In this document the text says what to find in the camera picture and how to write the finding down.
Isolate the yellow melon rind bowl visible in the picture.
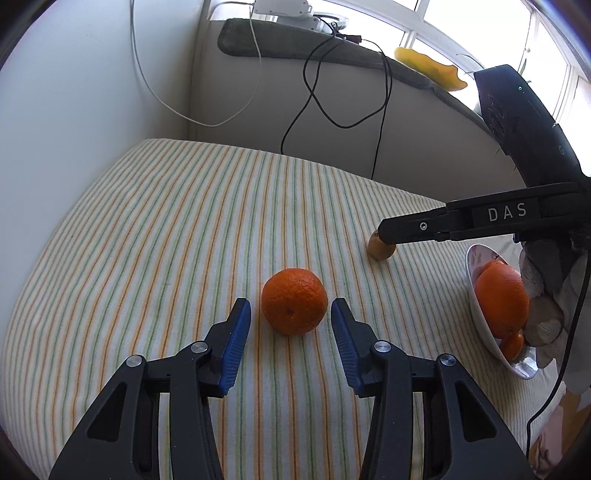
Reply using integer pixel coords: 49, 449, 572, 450
394, 47, 468, 92

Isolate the brown kiwi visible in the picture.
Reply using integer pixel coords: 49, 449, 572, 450
367, 231, 397, 261

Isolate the grey windowsill mat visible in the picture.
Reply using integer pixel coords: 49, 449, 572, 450
216, 18, 500, 157

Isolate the white cable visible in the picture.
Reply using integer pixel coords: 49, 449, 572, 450
129, 0, 264, 129

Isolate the white power strip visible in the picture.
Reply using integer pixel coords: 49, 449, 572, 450
253, 0, 322, 31

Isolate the large smooth orange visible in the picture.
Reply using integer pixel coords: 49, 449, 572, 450
474, 260, 530, 340

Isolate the black cable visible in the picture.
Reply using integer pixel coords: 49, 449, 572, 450
279, 34, 395, 180

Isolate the striped tablecloth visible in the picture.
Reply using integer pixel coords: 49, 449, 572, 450
1, 139, 557, 479

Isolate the right white gloved hand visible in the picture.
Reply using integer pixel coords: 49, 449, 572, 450
520, 240, 590, 394

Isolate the medium tangerine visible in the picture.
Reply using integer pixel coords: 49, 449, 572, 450
260, 268, 329, 336

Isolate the floral white ceramic plate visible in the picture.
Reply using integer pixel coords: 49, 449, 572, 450
466, 244, 538, 380

